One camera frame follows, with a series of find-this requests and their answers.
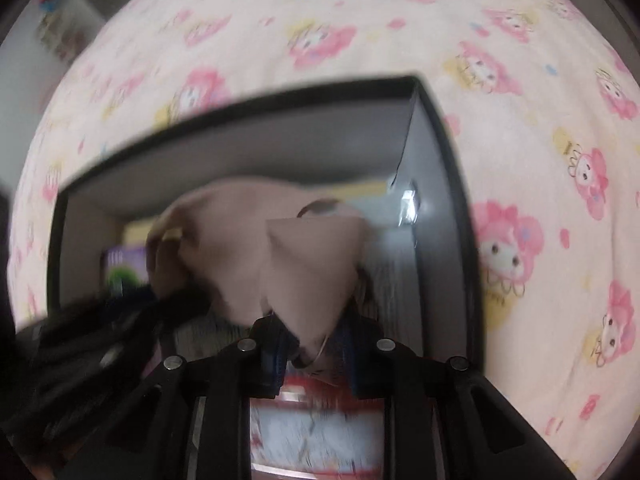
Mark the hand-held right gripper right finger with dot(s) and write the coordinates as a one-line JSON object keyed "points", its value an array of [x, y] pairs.
{"points": [[352, 365]]}

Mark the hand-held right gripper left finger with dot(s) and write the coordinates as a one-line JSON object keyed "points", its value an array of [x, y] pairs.
{"points": [[272, 362]]}

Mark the beige cloth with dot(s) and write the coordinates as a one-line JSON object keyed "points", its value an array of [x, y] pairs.
{"points": [[300, 270]]}

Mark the black box container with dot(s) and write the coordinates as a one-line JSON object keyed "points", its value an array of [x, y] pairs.
{"points": [[440, 240]]}

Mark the red and white packet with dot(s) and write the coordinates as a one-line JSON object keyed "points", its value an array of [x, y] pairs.
{"points": [[315, 430]]}

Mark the purple packet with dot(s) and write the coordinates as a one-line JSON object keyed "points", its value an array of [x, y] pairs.
{"points": [[122, 270]]}

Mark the yellow card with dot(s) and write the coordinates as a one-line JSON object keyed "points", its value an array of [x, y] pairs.
{"points": [[137, 235]]}

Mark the pink printed blanket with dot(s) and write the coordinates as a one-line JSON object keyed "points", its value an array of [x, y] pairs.
{"points": [[350, 10]]}

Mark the wall poster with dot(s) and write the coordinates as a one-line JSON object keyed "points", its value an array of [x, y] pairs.
{"points": [[62, 25]]}

